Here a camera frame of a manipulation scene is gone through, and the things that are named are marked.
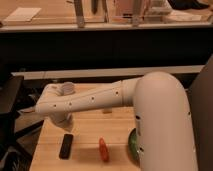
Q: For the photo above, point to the black eraser bar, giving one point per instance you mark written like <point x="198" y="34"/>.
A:
<point x="66" y="146"/>

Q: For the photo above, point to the white paper sheet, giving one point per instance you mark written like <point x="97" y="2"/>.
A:
<point x="22" y="14"/>

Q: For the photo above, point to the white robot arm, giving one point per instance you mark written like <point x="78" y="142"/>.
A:
<point x="163" y="120"/>

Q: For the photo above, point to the black equipment at left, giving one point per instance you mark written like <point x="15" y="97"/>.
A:
<point x="8" y="100"/>

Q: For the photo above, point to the white glue bottle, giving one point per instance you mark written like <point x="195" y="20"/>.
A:
<point x="107" y="110"/>

